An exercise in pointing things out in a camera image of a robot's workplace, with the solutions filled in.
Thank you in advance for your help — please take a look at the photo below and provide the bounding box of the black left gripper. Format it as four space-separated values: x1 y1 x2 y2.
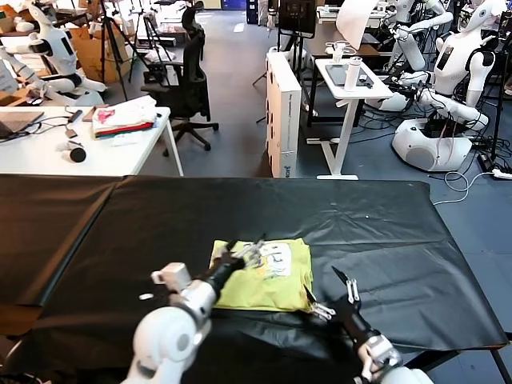
204 234 267 293

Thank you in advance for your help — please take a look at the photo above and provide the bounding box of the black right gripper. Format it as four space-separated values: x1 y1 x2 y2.
302 266 379 346

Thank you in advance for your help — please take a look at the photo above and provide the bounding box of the yellow-green t-shirt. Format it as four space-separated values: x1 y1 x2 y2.
210 238 317 314

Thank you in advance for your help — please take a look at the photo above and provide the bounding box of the stack of folded clothes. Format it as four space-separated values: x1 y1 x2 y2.
91 95 158 140

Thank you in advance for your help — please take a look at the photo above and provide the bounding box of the large black table cover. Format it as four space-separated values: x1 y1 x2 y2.
38 175 509 384

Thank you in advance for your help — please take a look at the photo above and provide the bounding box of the tall white cardboard box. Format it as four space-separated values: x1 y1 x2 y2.
265 50 303 179

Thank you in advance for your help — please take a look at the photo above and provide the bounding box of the white tissue packet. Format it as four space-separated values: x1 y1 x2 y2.
110 134 142 147

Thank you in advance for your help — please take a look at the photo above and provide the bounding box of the black office chair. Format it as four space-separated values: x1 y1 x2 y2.
140 0 220 157

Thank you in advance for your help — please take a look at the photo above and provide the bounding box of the white standing desk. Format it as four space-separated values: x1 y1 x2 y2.
306 58 395 181

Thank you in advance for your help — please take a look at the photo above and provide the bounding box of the dark tablet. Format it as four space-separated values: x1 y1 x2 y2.
324 63 375 88

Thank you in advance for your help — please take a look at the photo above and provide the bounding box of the dark brown table cover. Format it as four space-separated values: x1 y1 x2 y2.
0 174 128 309

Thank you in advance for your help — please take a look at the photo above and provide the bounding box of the white thermos bottle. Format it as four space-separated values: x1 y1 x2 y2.
344 56 363 93

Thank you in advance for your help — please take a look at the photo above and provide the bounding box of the small white desk gadget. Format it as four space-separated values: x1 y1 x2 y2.
326 39 357 65

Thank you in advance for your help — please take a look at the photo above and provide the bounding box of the long white table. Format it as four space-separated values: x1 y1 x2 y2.
0 106 185 177

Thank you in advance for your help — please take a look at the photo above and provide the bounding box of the black monitor on stand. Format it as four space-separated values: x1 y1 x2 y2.
252 0 319 121

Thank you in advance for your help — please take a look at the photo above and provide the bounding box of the brown cardboard box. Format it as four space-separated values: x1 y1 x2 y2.
67 26 133 83

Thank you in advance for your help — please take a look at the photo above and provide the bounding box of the short black tripod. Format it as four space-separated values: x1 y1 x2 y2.
134 10 177 73

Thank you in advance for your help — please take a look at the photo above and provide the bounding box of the curved white sheet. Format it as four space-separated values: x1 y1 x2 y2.
335 0 379 51

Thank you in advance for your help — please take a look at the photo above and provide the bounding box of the black light stand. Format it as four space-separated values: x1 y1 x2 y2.
490 11 512 161

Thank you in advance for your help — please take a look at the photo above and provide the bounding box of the grey laptop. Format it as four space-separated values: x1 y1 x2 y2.
0 110 45 141

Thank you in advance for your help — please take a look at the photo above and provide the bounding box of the tall black tripod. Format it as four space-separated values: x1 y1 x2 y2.
94 0 139 101

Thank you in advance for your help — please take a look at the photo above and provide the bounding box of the white humanoid robot right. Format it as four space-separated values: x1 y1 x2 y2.
390 0 500 174

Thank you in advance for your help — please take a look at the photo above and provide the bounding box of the white humanoid robot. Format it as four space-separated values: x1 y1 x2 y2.
0 0 107 107
390 0 500 174

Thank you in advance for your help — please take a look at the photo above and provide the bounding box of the white humanoid robot left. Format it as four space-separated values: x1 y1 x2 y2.
0 0 107 107

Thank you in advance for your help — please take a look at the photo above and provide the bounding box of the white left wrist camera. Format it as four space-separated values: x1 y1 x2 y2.
150 262 191 293

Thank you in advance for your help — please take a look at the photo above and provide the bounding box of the white floor cable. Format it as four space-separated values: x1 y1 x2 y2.
434 170 497 207

